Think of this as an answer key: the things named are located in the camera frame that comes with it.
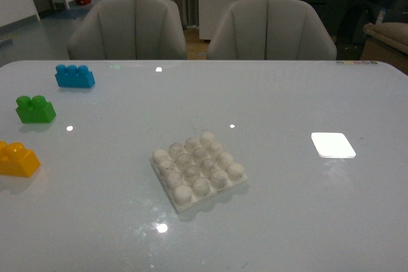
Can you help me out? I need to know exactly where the yellow toy block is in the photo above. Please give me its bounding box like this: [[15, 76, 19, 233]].
[[1, 141, 41, 177]]

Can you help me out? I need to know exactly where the blue toy block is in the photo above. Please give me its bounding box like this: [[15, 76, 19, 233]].
[[55, 64, 95, 89]]

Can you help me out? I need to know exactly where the green toy block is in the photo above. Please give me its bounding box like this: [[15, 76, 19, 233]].
[[16, 95, 56, 124]]

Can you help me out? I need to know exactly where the right beige armchair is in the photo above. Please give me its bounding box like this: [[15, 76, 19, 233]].
[[207, 0, 337, 61]]

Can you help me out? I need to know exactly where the beige armchair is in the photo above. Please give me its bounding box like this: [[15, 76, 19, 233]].
[[207, 0, 337, 61], [68, 0, 187, 60]]

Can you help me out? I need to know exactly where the left beige armchair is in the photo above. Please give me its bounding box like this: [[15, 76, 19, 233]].
[[68, 0, 187, 60]]

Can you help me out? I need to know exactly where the black machine at right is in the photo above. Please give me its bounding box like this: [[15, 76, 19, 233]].
[[335, 0, 407, 60]]

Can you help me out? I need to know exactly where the beige cushion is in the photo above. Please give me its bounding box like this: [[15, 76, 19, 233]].
[[363, 22, 407, 50]]

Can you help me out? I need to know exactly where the white studded base plate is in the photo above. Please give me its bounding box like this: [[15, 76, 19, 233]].
[[150, 132, 248, 213]]

